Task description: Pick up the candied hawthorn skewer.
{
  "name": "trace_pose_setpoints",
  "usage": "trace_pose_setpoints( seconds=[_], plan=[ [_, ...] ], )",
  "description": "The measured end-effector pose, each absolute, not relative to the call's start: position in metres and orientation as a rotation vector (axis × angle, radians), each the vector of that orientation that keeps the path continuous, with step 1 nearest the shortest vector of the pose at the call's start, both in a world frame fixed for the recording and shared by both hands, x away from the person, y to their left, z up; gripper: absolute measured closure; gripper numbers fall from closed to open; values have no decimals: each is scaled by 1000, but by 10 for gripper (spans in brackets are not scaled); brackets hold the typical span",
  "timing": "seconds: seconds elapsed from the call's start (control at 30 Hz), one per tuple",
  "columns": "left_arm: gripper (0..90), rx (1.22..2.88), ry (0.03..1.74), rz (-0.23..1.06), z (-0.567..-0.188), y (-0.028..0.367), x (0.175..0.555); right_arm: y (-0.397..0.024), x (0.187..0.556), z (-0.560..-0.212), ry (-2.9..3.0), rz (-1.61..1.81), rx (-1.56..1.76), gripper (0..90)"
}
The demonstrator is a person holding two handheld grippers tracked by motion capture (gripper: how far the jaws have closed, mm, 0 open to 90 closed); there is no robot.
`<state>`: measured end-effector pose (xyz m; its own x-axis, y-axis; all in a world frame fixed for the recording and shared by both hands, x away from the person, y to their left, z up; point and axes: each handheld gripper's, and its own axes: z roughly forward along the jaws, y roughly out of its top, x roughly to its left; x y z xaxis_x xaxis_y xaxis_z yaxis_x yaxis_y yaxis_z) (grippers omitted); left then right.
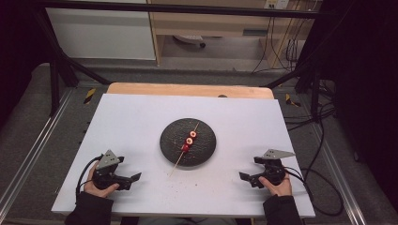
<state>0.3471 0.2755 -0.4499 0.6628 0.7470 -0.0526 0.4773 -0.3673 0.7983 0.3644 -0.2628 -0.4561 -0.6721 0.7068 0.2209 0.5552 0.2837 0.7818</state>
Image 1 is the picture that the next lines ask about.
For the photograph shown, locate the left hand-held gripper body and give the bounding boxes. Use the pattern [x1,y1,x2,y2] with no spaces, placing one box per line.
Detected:
[91,149,132,190]

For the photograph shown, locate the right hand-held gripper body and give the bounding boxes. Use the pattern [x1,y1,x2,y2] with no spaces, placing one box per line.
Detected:
[253,148,297,187]

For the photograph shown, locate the thin bamboo skewer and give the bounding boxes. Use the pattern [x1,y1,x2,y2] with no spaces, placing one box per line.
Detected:
[169,121,201,178]

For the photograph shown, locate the round black slate plate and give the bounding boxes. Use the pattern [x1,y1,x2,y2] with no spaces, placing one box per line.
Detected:
[159,117,218,168]

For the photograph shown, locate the person's left hand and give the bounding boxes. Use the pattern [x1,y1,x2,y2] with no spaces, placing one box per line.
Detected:
[83,160,120,199]

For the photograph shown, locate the person's right hand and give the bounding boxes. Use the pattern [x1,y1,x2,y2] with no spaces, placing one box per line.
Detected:
[258,174,294,198]

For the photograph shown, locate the yellow black tape strip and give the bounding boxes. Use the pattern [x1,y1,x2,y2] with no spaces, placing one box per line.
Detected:
[83,87,98,105]
[284,93,302,108]

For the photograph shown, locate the wooden table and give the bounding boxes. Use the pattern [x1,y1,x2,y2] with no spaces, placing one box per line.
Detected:
[106,82,275,100]

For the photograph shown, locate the black curtain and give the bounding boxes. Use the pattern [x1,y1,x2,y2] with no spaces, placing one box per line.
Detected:
[0,0,54,129]
[308,0,398,217]

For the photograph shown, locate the white cabinet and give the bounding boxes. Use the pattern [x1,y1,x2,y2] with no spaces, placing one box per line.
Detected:
[45,7,157,61]

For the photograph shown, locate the office chair base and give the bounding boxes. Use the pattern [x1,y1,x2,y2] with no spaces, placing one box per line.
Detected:
[173,34,207,49]

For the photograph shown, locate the left hand-held gripper cable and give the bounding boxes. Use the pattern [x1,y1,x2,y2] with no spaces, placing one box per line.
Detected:
[75,155,104,197]

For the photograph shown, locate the hand-held gripper cable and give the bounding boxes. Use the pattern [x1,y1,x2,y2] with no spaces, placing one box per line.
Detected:
[75,155,104,197]
[282,165,344,218]

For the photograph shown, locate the right hand-held gripper cable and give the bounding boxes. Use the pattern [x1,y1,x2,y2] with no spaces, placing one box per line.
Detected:
[282,165,344,218]

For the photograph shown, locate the aluminium floor rail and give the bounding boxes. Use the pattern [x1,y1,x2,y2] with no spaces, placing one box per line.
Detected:
[0,88,75,214]
[312,123,368,225]

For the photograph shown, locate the bundle of black floor cables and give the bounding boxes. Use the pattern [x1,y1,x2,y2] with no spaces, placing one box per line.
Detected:
[282,78,338,133]

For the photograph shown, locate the hanging desk cables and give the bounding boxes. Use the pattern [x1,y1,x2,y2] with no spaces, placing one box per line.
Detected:
[251,14,303,75]

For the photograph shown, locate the wall power outlet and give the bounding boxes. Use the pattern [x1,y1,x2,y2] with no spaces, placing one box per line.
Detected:
[264,0,291,10]

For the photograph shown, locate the black metal frame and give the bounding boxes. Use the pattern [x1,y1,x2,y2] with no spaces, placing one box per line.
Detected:
[31,1,324,124]

